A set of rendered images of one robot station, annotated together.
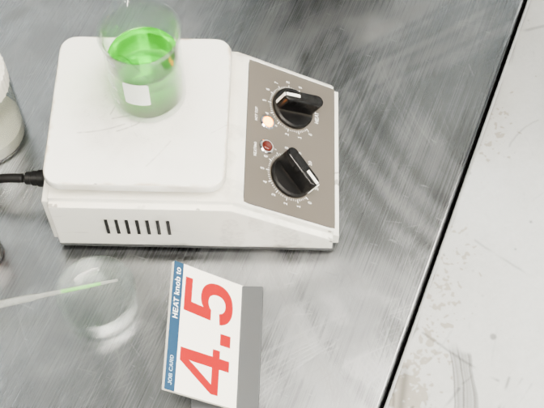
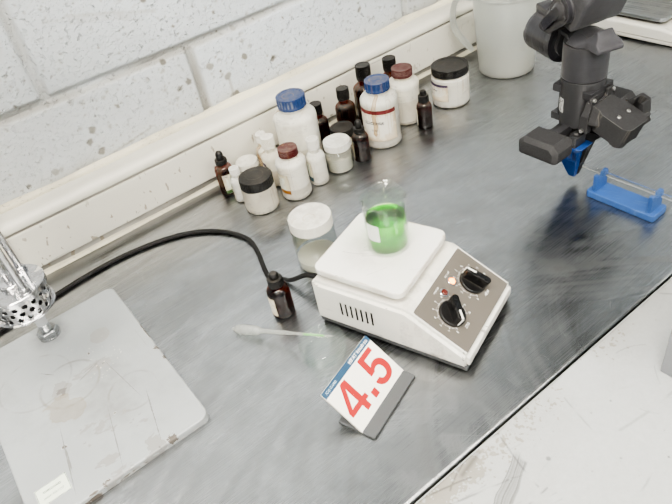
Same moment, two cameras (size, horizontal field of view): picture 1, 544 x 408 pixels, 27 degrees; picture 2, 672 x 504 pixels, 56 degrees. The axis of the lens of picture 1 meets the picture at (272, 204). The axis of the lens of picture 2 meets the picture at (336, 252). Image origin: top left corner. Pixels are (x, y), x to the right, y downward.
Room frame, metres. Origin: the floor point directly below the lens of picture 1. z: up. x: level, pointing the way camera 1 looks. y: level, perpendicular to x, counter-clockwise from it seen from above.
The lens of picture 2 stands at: (-0.05, -0.22, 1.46)
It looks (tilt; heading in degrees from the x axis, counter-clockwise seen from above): 40 degrees down; 39
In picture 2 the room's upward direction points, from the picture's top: 12 degrees counter-clockwise
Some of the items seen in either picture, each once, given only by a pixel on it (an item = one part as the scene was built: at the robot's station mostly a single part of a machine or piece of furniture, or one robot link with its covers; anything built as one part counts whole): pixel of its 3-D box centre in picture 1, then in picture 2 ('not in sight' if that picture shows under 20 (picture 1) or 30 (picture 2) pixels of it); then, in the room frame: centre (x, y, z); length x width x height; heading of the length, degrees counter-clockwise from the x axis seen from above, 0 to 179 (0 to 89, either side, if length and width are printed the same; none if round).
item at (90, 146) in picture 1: (140, 112); (380, 252); (0.42, 0.09, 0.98); 0.12 x 0.12 x 0.01; 89
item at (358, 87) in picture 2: not in sight; (365, 93); (0.83, 0.34, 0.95); 0.04 x 0.04 x 0.11
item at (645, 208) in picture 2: not in sight; (626, 192); (0.72, -0.13, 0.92); 0.10 x 0.03 x 0.04; 70
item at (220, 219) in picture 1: (183, 146); (403, 284); (0.42, 0.06, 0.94); 0.22 x 0.13 x 0.08; 89
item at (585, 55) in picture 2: not in sight; (586, 48); (0.74, -0.05, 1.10); 0.09 x 0.06 x 0.07; 49
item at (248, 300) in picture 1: (214, 335); (369, 385); (0.29, 0.04, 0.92); 0.09 x 0.06 x 0.04; 178
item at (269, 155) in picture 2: not in sight; (272, 159); (0.60, 0.39, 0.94); 0.03 x 0.03 x 0.09
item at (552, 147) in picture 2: not in sight; (580, 103); (0.74, -0.05, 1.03); 0.19 x 0.06 x 0.08; 160
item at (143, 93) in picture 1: (142, 58); (386, 218); (0.44, 0.08, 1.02); 0.06 x 0.05 x 0.08; 19
